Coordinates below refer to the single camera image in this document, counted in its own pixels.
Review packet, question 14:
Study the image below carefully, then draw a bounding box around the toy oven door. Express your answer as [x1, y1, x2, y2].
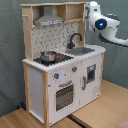
[55, 80, 75, 112]

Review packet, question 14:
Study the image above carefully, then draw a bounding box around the grey range hood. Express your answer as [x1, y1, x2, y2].
[34, 5, 64, 27]

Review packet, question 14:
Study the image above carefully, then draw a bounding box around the black toy faucet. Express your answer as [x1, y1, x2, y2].
[67, 33, 82, 49]

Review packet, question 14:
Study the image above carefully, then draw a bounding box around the left red stove knob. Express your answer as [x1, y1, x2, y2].
[54, 73, 60, 79]

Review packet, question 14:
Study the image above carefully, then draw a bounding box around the white cabinet door with dispenser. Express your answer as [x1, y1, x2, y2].
[80, 55, 102, 106]

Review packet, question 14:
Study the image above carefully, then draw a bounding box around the black toy stovetop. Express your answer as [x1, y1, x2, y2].
[35, 53, 71, 66]

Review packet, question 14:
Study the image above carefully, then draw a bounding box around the wooden toy kitchen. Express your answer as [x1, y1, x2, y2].
[22, 2, 105, 128]

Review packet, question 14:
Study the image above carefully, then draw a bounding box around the white toy microwave door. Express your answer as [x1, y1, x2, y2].
[83, 4, 90, 22]

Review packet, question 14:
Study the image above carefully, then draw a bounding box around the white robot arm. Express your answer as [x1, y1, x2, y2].
[89, 1, 128, 46]

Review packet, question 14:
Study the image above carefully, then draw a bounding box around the grey toy sink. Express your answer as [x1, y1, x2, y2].
[66, 47, 94, 56]

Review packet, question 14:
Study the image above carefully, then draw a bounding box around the right red stove knob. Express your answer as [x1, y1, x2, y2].
[71, 65, 78, 73]

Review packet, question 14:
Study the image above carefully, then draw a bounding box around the red stove knob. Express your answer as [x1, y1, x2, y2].
[71, 65, 78, 73]
[54, 73, 60, 79]

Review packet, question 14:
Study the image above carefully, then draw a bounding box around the small metal pot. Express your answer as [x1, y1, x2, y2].
[40, 51, 56, 62]

